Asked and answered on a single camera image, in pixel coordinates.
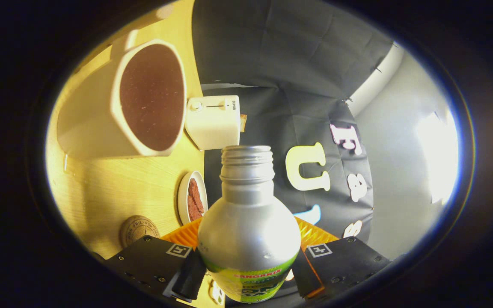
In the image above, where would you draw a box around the silver juice bottle green label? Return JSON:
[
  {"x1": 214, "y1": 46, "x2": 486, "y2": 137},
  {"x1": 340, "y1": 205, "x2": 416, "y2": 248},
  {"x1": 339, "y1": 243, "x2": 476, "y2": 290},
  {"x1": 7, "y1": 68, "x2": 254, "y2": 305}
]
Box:
[{"x1": 196, "y1": 145, "x2": 302, "y2": 303}]

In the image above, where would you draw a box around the reddish meat slice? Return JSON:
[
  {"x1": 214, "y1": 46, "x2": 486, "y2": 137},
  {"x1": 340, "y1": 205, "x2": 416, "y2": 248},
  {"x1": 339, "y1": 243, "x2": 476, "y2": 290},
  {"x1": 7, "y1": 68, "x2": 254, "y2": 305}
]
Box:
[
  {"x1": 187, "y1": 195, "x2": 202, "y2": 222},
  {"x1": 190, "y1": 178, "x2": 205, "y2": 213}
]

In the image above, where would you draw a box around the white round plate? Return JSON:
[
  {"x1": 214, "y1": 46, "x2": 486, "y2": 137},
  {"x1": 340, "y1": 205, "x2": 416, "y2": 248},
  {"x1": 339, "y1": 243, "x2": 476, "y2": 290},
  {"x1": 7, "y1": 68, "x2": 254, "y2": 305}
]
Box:
[{"x1": 177, "y1": 171, "x2": 208, "y2": 226}]

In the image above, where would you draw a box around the white toaster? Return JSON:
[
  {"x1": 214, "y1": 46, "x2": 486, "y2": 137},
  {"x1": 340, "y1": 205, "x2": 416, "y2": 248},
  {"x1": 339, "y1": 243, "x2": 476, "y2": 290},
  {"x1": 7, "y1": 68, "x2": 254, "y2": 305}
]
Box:
[{"x1": 185, "y1": 95, "x2": 242, "y2": 151}]

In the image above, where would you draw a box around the cream cup brown inside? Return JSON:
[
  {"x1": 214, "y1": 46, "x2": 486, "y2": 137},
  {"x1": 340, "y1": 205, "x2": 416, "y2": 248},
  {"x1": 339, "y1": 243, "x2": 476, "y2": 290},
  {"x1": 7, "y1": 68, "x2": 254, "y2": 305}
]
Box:
[{"x1": 57, "y1": 2, "x2": 187, "y2": 160}]

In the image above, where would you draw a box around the wooden table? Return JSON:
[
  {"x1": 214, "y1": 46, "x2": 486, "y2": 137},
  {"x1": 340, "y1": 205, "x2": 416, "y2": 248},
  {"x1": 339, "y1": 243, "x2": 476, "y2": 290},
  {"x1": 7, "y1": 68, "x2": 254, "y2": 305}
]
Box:
[{"x1": 45, "y1": 0, "x2": 226, "y2": 308}]

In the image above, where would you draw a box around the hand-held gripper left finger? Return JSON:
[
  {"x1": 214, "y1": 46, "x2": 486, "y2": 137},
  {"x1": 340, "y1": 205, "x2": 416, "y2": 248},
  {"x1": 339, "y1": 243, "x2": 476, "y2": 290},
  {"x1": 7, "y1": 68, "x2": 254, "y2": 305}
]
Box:
[{"x1": 92, "y1": 217, "x2": 208, "y2": 303}]

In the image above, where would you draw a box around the round cork coaster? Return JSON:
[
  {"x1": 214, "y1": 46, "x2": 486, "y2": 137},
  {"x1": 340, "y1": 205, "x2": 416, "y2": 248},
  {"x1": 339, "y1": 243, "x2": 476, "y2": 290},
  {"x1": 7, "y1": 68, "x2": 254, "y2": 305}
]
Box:
[{"x1": 120, "y1": 215, "x2": 160, "y2": 249}]

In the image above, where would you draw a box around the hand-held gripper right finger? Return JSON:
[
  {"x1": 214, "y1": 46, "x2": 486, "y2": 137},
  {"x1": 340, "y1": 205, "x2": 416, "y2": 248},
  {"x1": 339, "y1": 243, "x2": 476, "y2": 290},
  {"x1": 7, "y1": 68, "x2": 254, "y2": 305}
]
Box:
[{"x1": 291, "y1": 216, "x2": 392, "y2": 300}]

